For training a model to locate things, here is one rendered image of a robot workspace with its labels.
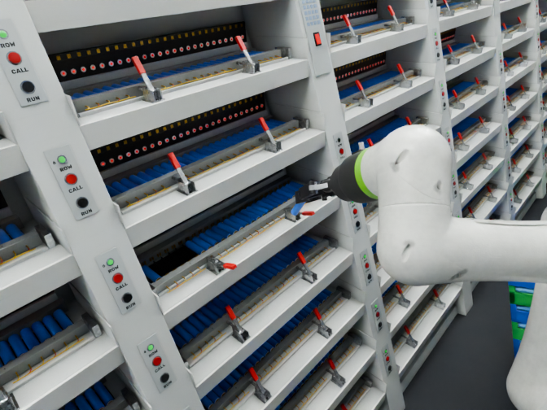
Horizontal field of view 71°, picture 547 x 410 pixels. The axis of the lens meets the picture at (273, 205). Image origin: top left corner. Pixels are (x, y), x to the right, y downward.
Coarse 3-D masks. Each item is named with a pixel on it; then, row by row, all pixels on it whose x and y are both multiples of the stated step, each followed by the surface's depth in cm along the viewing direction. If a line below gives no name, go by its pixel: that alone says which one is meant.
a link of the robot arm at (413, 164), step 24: (384, 144) 56; (408, 144) 53; (432, 144) 53; (360, 168) 62; (384, 168) 55; (408, 168) 53; (432, 168) 52; (384, 192) 55; (408, 192) 53; (432, 192) 52
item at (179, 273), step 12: (288, 204) 105; (264, 216) 101; (276, 216) 102; (252, 228) 97; (264, 228) 98; (228, 240) 93; (240, 240) 95; (204, 252) 89; (216, 252) 90; (228, 252) 91; (192, 264) 86; (168, 276) 83; (180, 276) 84; (156, 288) 80; (168, 288) 81
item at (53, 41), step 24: (336, 0) 137; (360, 0) 146; (120, 24) 87; (144, 24) 90; (168, 24) 94; (192, 24) 99; (216, 24) 104; (48, 48) 77; (72, 48) 80; (192, 144) 101; (24, 216) 76
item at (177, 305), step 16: (272, 176) 117; (304, 176) 119; (320, 176) 114; (240, 192) 110; (304, 208) 107; (320, 208) 107; (336, 208) 113; (192, 224) 100; (288, 224) 101; (304, 224) 103; (160, 240) 94; (256, 240) 96; (272, 240) 95; (288, 240) 100; (240, 256) 91; (256, 256) 92; (208, 272) 87; (224, 272) 86; (240, 272) 90; (176, 288) 83; (192, 288) 82; (208, 288) 83; (224, 288) 87; (160, 304) 75; (176, 304) 78; (192, 304) 81; (176, 320) 79
